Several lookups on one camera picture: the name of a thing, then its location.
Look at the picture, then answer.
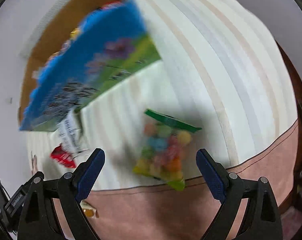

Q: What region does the cardboard box blue outside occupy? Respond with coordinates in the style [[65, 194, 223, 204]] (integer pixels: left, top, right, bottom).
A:
[[19, 0, 160, 132]]

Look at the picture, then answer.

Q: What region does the colourful candy ball bag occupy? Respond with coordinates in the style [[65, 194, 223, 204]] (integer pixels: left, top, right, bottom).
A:
[[132, 108, 202, 191]]

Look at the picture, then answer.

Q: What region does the small red snack packet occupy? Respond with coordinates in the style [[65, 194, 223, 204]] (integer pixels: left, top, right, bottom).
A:
[[50, 144, 76, 168]]

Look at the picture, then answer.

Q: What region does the white printed snack packet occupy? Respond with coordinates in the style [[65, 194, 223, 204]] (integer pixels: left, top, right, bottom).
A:
[[58, 109, 88, 158]]

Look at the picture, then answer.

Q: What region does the orange jelly cup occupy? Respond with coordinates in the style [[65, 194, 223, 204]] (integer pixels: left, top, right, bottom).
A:
[[80, 200, 99, 218]]

